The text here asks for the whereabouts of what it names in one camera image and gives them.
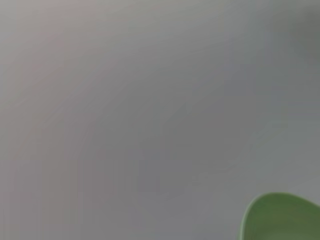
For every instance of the light green plate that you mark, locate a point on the light green plate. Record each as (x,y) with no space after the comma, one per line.
(282,220)

